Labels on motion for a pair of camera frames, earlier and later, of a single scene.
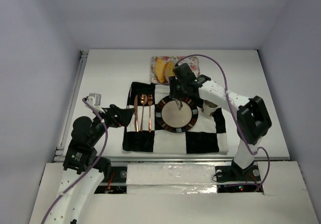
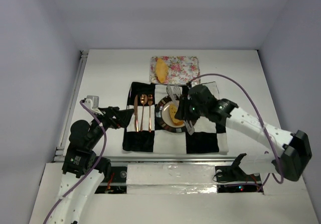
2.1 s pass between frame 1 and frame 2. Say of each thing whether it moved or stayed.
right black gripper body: moved
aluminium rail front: stayed
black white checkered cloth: stayed
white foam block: stayed
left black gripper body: stayed
